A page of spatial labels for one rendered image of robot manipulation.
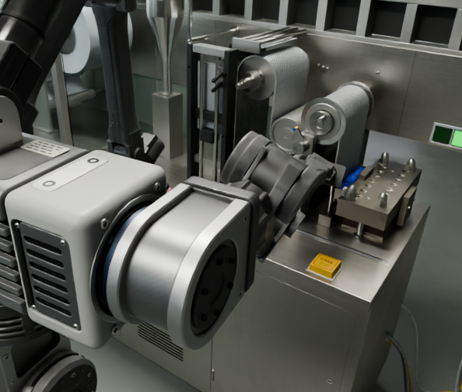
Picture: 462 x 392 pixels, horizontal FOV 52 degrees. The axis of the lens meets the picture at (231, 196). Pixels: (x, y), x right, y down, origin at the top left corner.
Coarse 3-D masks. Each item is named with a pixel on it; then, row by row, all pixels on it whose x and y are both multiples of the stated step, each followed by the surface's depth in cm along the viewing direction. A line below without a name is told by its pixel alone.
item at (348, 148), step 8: (360, 128) 159; (352, 136) 155; (360, 136) 162; (344, 144) 150; (352, 144) 157; (360, 144) 165; (344, 152) 152; (352, 152) 160; (336, 160) 148; (344, 160) 155; (352, 160) 163; (352, 168) 166; (344, 176) 160
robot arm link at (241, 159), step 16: (240, 144) 57; (256, 144) 57; (240, 160) 57; (224, 176) 58; (240, 176) 57; (304, 176) 56; (304, 192) 55; (288, 208) 56; (272, 224) 78; (288, 224) 94; (272, 240) 92; (256, 256) 92
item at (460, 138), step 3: (456, 132) 156; (459, 132) 155; (453, 135) 156; (456, 135) 156; (459, 135) 155; (453, 138) 157; (456, 138) 156; (459, 138) 156; (453, 141) 157; (456, 141) 157; (459, 141) 156; (453, 144) 157; (456, 144) 157; (459, 144) 156
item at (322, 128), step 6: (312, 114) 144; (318, 114) 143; (324, 114) 142; (330, 114) 142; (312, 120) 145; (324, 120) 142; (330, 120) 142; (312, 126) 146; (318, 126) 145; (324, 126) 143; (330, 126) 142; (318, 132) 145; (324, 132) 144
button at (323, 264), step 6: (318, 258) 138; (324, 258) 138; (330, 258) 138; (312, 264) 135; (318, 264) 135; (324, 264) 135; (330, 264) 135; (336, 264) 136; (312, 270) 136; (318, 270) 135; (324, 270) 133; (330, 270) 133; (336, 270) 135; (330, 276) 133
